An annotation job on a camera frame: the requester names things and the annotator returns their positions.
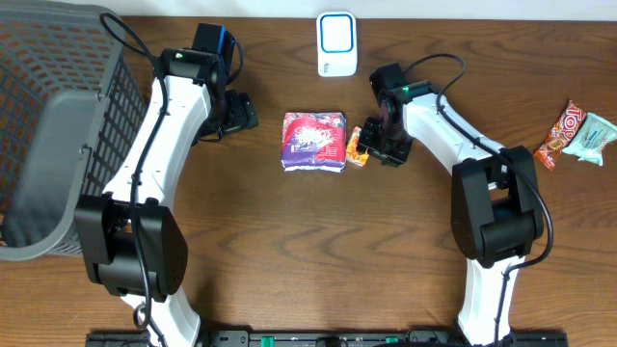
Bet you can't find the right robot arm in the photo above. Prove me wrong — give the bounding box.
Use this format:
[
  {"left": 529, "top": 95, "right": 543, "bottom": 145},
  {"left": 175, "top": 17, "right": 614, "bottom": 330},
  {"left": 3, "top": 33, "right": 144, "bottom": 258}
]
[{"left": 358, "top": 78, "right": 544, "bottom": 346}]

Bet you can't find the grey plastic basket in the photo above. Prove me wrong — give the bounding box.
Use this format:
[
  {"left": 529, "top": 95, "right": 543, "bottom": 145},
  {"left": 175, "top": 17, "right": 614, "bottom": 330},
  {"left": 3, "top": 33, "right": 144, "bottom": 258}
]
[{"left": 1, "top": 1, "right": 146, "bottom": 261}]

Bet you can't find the small orange tissue pack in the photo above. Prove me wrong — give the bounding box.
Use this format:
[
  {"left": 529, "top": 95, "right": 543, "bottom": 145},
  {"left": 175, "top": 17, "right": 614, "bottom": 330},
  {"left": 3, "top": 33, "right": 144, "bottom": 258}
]
[{"left": 346, "top": 126, "right": 369, "bottom": 167}]

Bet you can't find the red purple floral packet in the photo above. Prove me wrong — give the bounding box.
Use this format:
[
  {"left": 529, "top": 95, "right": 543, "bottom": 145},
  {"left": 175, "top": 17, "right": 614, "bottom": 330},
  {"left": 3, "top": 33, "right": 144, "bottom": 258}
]
[{"left": 281, "top": 112, "right": 346, "bottom": 174}]

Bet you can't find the orange Top chocolate bar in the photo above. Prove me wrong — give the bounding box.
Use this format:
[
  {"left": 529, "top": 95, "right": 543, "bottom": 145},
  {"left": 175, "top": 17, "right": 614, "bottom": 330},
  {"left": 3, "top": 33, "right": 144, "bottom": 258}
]
[{"left": 534, "top": 100, "right": 587, "bottom": 171}]

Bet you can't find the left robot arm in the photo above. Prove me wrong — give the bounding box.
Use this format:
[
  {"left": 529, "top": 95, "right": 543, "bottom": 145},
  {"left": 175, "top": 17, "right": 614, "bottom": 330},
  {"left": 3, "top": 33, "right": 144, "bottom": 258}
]
[{"left": 74, "top": 48, "right": 258, "bottom": 346}]

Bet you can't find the teal snack packet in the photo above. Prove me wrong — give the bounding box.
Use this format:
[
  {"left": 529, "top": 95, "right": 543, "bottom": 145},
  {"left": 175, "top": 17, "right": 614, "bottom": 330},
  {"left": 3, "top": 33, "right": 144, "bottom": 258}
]
[{"left": 563, "top": 113, "right": 616, "bottom": 166}]

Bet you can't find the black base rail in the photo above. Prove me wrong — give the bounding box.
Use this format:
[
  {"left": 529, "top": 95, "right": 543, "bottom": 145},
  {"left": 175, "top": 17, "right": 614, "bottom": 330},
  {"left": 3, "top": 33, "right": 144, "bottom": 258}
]
[{"left": 86, "top": 329, "right": 570, "bottom": 347}]

